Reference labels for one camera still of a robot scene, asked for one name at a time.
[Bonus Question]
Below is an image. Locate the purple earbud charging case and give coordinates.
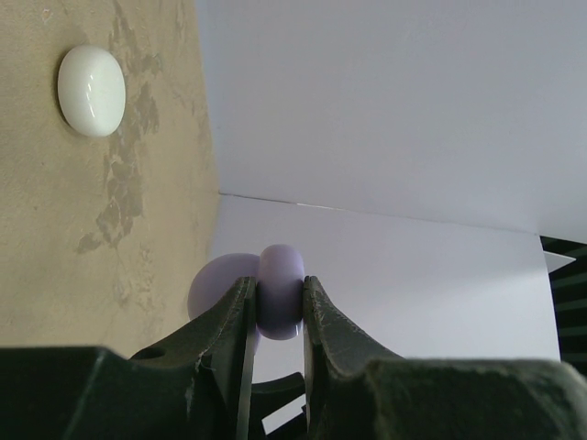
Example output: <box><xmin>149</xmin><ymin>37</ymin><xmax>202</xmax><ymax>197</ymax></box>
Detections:
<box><xmin>187</xmin><ymin>244</ymin><xmax>305</xmax><ymax>347</ymax></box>

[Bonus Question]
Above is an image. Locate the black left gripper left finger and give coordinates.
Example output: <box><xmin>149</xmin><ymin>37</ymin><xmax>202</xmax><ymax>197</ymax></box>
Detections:
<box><xmin>1</xmin><ymin>278</ymin><xmax>255</xmax><ymax>439</ymax></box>

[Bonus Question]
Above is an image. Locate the white earbud charging case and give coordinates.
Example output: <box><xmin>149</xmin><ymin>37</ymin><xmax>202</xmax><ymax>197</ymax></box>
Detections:
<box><xmin>57</xmin><ymin>45</ymin><xmax>126</xmax><ymax>138</ymax></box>

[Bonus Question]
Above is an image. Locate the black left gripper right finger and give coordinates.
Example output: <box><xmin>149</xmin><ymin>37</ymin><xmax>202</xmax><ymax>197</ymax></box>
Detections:
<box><xmin>303</xmin><ymin>277</ymin><xmax>586</xmax><ymax>439</ymax></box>

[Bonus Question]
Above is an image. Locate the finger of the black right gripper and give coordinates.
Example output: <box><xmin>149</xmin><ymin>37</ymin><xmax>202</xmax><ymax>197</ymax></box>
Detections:
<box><xmin>251</xmin><ymin>372</ymin><xmax>305</xmax><ymax>399</ymax></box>

